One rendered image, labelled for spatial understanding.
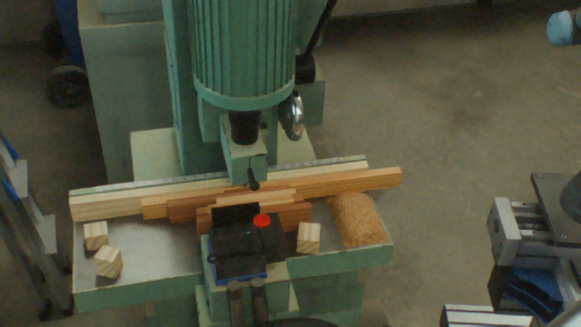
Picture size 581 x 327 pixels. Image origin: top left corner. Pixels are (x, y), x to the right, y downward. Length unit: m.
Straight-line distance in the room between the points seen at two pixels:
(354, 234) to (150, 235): 0.39
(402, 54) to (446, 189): 1.02
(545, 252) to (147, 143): 0.96
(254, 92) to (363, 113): 2.08
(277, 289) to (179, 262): 0.21
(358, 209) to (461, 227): 1.40
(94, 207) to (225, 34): 0.48
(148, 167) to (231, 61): 0.62
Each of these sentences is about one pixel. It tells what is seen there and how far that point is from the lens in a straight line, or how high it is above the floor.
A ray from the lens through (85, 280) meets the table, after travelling 1.31.
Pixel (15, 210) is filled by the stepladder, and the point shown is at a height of 0.49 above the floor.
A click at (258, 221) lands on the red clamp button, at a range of 1.21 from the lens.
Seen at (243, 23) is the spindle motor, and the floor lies 1.36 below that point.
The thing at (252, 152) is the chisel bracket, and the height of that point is 1.07.
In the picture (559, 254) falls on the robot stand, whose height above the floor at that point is 0.73.
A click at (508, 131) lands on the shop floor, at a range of 3.27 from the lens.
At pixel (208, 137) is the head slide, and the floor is 1.01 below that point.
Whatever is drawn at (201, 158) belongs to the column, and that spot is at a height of 0.88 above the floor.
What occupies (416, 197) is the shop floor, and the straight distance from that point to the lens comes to 2.81.
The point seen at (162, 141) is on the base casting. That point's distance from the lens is 1.74.
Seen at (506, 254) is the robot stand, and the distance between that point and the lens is 1.66.
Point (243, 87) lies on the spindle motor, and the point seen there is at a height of 1.24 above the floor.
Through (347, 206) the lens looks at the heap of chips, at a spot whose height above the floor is 0.93.
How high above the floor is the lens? 1.89
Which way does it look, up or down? 41 degrees down
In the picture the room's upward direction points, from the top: 3 degrees clockwise
